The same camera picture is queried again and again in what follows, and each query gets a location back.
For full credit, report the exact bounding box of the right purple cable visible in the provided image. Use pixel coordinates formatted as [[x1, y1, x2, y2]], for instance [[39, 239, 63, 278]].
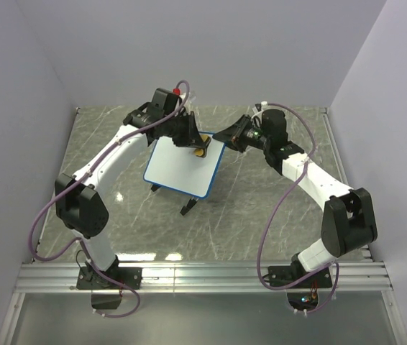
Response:
[[256, 101, 341, 316]]

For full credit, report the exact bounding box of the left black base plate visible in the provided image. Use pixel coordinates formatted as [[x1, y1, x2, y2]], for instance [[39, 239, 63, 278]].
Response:
[[76, 267, 142, 290]]

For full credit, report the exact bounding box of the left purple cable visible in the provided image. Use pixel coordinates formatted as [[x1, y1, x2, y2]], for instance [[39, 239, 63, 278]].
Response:
[[29, 80, 191, 318]]

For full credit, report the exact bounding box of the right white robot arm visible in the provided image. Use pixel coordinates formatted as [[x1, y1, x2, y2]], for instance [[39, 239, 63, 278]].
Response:
[[213, 102, 378, 288]]

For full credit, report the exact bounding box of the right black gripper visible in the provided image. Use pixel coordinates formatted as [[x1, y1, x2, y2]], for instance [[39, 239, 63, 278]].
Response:
[[211, 114, 270, 153]]

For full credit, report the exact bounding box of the purple cable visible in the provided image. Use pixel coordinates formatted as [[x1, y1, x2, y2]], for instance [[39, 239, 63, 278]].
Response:
[[256, 101, 341, 316], [29, 80, 191, 318]]

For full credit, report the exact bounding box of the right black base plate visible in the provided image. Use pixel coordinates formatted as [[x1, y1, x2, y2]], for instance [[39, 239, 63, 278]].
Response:
[[262, 265, 333, 289]]

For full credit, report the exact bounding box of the blue framed whiteboard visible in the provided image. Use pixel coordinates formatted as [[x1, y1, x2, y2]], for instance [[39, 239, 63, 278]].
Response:
[[143, 137, 225, 199]]

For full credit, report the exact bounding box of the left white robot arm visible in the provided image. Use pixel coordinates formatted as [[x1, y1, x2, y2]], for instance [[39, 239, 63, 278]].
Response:
[[55, 87, 211, 289]]

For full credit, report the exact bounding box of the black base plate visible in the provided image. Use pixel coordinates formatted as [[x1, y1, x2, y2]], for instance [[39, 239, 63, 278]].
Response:
[[76, 267, 142, 290], [262, 265, 333, 289]]

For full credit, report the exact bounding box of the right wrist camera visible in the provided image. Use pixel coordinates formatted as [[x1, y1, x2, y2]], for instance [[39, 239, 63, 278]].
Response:
[[252, 101, 269, 116]]

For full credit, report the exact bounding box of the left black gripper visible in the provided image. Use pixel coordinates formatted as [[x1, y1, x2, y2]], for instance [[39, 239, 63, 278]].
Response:
[[164, 112, 204, 150]]

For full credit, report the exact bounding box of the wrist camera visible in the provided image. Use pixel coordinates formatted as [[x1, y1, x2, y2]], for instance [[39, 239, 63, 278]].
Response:
[[252, 101, 269, 116], [173, 88, 196, 109]]

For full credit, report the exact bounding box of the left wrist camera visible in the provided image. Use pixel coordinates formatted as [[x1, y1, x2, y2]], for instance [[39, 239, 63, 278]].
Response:
[[173, 88, 196, 109]]

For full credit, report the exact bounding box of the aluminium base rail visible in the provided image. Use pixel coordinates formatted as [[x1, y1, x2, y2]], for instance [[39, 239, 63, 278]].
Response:
[[14, 261, 393, 294]]

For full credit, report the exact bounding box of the aluminium side rail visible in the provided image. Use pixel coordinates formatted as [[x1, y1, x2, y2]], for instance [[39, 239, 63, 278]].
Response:
[[321, 107, 375, 263]]

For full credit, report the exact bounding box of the yellow eraser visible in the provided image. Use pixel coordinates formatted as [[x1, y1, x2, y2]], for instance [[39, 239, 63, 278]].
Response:
[[193, 134, 211, 158]]

